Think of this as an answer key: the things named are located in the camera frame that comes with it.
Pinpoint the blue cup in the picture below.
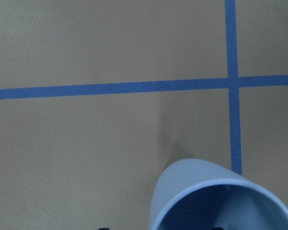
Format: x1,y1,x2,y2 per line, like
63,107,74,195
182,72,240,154
149,159,288,230

